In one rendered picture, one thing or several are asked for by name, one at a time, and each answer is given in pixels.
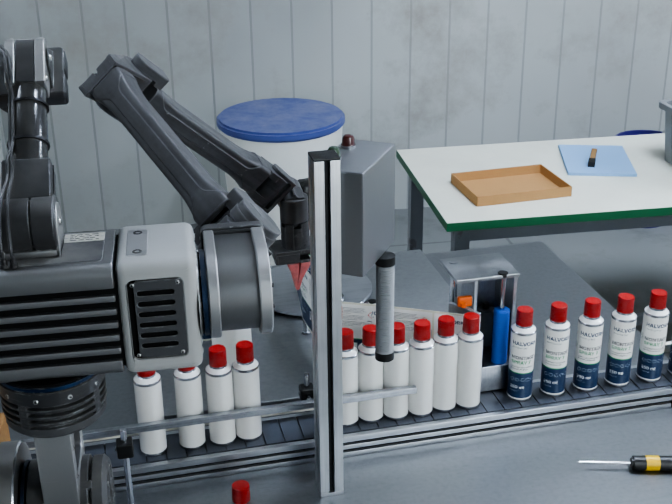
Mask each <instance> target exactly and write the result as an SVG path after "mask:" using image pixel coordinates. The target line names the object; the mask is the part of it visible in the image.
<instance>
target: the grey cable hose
mask: <svg viewBox="0 0 672 504"><path fill-rule="evenodd" d="M375 264H376V348H375V359H376V360H377V361H379V362H390V361H392V360H393V359H394V342H393V341H394V285H395V284H394V283H395V282H394V280H395V279H394V278H395V277H394V276H395V274H394V273H395V272H394V271H395V267H394V265H395V254H394V253H392V252H388V251H385V252H384V253H383V255H382V256H381V257H380V258H379V259H378V260H377V262H376V263H375Z"/></svg>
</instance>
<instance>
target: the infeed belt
mask: <svg viewBox="0 0 672 504"><path fill-rule="evenodd" d="M636 371H637V368H631V370H630V378H629V384H628V385H627V386H625V387H613V386H610V385H608V384H607V383H606V382H605V381H604V378H605V372H603V373H598V381H597V388H596V390H594V391H592V392H582V391H578V390H576V389H575V388H574V387H573V386H572V382H573V377H568V378H566V379H565V392H564V394H563V395H561V396H558V397H550V396H546V395H544V394H542V393H541V392H540V382H533V383H532V396H531V398H530V399H529V400H528V401H524V402H517V401H513V400H511V399H509V398H508V397H507V388H505V389H498V390H491V391H484V392H480V405H479V406H478V407H477V408H474V409H463V408H460V407H458V406H457V405H456V407H455V409H454V410H452V411H450V412H438V411H436V410H434V409H433V411H432V413H431V414H430V415H429V416H426V417H416V416H413V415H411V414H409V413H408V416H407V417H406V418H404V419H402V420H390V419H387V418H386V417H384V415H383V418H382V420H380V421H379V422H376V423H366V422H363V421H361V420H360V419H359V420H358V423H357V424H355V425H354V426H351V427H343V434H349V433H355V432H362V431H369V430H376V429H382V428H389V427H396V426H403V425H409V424H416V423H423V422H430V421H436V420H443V419H450V418H457V417H463V416H470V415H477V414H484V413H491V412H497V411H504V410H511V409H518V408H524V407H531V406H538V405H545V404H551V403H558V402H565V401H572V400H578V399H585V398H592V397H599V396H605V395H612V394H619V393H626V392H632V391H639V390H646V389H653V388H659V387H666V386H672V384H671V383H670V382H669V381H668V380H667V379H666V378H665V377H664V376H663V375H662V374H661V379H660V380H659V381H658V382H654V383H649V382H644V381H641V380H639V379H638V378H637V377H636ZM296 418H297V419H296ZM205 437H206V443H205V445H204V446H203V447H202V448H200V449H197V450H185V449H183V448H181V446H180V444H179V433H175V434H168V435H166V439H167V450H166V452H165V453H163V454H161V455H159V456H155V457H149V456H145V455H143V454H142V453H141V451H140V440H139V439H133V449H134V457H132V458H130V466H132V465H139V464H146V463H153V462H159V461H166V460H173V459H180V458H186V457H193V456H200V455H207V454H213V453H220V452H227V451H234V450H240V449H247V448H254V447H261V446H267V445H274V444H281V443H288V442H295V441H301V440H308V439H314V414H308V415H301V416H296V417H295V416H294V417H287V418H280V419H278V421H277V419H273V420H266V421H262V436H261V437H260V438H259V439H257V440H255V441H242V440H240V439H238V438H237V436H236V440H235V442H233V443H232V444H230V445H227V446H216V445H214V444H212V443H211V441H210V432H209V429H205ZM115 446H116V442H112V443H105V447H104V444H98V445H91V446H85V454H91V455H92V456H94V455H96V454H106V455H107V456H108V457H109V458H110V460H111V464H112V468H119V467H124V465H123V459H118V458H117V452H115Z"/></svg>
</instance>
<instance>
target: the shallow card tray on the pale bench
mask: <svg viewBox="0 0 672 504"><path fill-rule="evenodd" d="M451 183H452V184H453V185H454V186H455V187H456V188H457V189H458V190H459V191H460V192H461V193H462V194H463V195H465V196H466V197H467V198H468V199H469V200H470V201H471V202H472V203H473V204H474V205H475V206H476V207H481V206H490V205H499V204H508V203H517V202H526V201H535V200H544V199H553V198H561V197H570V196H571V195H572V186H571V185H569V184H568V183H567V182H565V181H564V180H562V179H561V178H560V177H558V176H557V175H556V174H554V173H553V172H551V171H550V170H549V169H547V168H546V167H544V166H543V165H542V164H536V165H527V166H517V167H507V168H498V169H488V170H478V171H469V172H459V173H451Z"/></svg>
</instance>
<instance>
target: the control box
mask: <svg viewBox="0 0 672 504"><path fill-rule="evenodd" d="M355 144H356V148H354V149H343V148H341V144H339V145H338V146H337V147H339V149H340V155H341V160H340V181H341V274H344V275H351V276H357V277H364V276H365V275H366V274H367V272H368V271H369V270H370V269H371V268H372V266H373V265H374V264H375V263H376V262H377V260H378V259H379V258H380V257H381V256H382V255H383V253H384V252H385V251H386V250H387V249H388V247H389V246H390V245H391V244H392V243H393V241H394V220H395V144H393V143H384V142H375V141H366V140H357V139H355Z"/></svg>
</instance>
